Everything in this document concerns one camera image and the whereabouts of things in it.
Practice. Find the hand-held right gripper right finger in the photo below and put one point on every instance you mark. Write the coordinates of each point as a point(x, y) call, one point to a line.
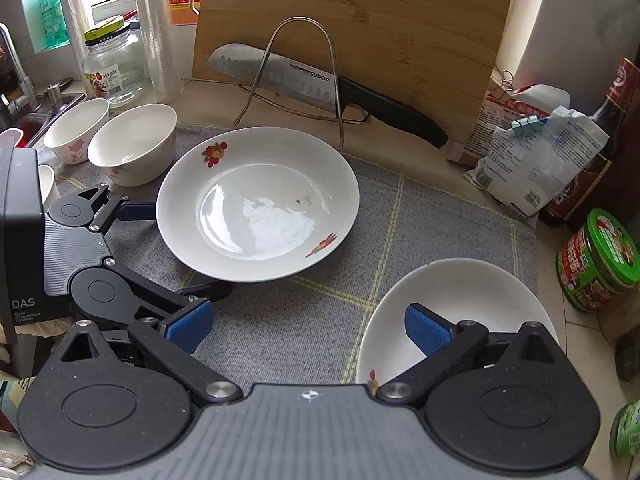
point(425, 330)

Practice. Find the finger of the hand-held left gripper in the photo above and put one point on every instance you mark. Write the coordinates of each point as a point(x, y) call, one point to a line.
point(137, 211)
point(200, 292)

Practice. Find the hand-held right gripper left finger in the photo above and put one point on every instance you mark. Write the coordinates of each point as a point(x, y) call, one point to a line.
point(192, 325)

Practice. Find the white floral plate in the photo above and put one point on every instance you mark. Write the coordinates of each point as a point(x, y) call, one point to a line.
point(450, 290)
point(260, 200)

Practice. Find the white floral bowl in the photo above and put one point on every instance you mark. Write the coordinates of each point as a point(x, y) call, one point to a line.
point(46, 185)
point(75, 125)
point(130, 135)

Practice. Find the grey and teal checked towel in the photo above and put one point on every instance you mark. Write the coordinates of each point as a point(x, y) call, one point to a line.
point(300, 320)

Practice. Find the white plastic container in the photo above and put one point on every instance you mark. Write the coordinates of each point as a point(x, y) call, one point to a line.
point(11, 137)

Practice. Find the red plastic basin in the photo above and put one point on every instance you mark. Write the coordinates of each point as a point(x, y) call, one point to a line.
point(32, 131)

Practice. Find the steel sink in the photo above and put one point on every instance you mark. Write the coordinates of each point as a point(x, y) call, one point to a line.
point(70, 100)

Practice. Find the glass jar with green lid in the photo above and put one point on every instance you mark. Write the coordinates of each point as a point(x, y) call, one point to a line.
point(112, 75)

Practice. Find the metal sink knob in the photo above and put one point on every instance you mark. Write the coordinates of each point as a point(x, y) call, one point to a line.
point(53, 96)

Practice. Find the colourful patterned cloth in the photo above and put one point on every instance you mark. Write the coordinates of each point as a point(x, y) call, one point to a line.
point(15, 425)

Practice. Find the stack of clear plastic cups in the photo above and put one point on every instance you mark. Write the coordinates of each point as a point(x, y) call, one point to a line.
point(155, 35)

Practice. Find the green lidded round tin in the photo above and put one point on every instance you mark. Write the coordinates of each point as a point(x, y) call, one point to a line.
point(595, 265)

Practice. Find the metal faucet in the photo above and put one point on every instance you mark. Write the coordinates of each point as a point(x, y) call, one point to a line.
point(15, 65)

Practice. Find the paper towel roll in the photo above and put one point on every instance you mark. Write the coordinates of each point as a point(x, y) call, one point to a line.
point(75, 25)

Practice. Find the white printed plastic bag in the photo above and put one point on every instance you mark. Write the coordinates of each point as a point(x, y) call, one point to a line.
point(540, 170)

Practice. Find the green dish soap bottle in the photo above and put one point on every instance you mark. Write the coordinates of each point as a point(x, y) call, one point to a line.
point(52, 15)

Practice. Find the red and white packet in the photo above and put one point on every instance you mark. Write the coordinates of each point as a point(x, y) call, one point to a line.
point(487, 115)

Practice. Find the green label plastic bottle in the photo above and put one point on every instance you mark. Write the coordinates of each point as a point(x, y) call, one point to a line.
point(627, 430)

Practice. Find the teal binder clip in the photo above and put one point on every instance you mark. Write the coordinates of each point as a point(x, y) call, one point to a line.
point(527, 125)

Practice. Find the dark soy sauce bottle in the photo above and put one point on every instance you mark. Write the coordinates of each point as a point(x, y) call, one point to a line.
point(605, 160)

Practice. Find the metal binder clip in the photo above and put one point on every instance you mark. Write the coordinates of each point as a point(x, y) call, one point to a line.
point(505, 80)

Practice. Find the bamboo cutting board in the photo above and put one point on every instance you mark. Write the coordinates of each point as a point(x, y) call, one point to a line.
point(375, 25)

